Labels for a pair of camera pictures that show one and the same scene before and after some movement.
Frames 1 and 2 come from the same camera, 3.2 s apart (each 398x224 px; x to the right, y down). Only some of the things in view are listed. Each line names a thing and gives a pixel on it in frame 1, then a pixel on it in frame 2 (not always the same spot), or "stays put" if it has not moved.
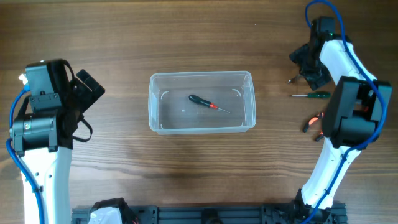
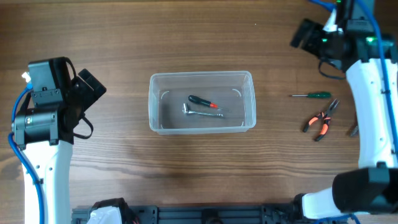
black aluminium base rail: x=231 y=214 stays put
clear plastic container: x=188 y=102 stays put
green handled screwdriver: x=314 y=95 stays put
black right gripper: x=314 y=79 to x=310 y=45
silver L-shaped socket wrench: x=293 y=81 to x=185 y=109
